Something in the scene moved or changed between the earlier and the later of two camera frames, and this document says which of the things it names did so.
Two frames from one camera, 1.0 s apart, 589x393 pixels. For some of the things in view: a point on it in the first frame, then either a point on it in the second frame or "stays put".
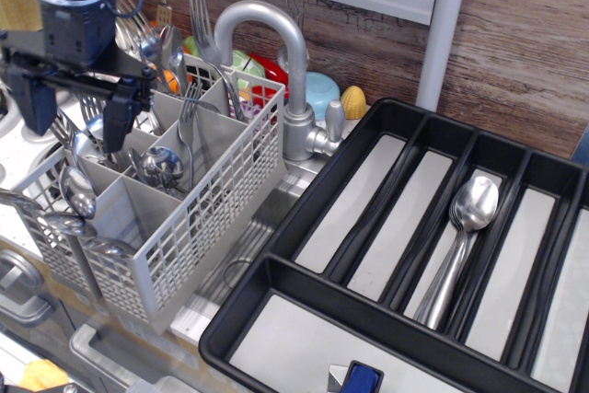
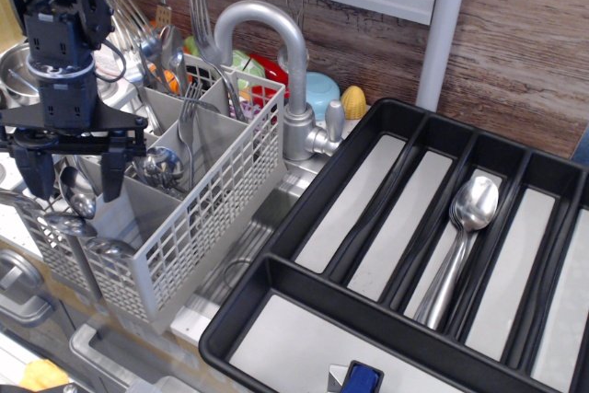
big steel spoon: [78, 192] stays put
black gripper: [77, 45] -> [70, 119]
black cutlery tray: [453, 255] stays put
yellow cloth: [40, 375] stays put
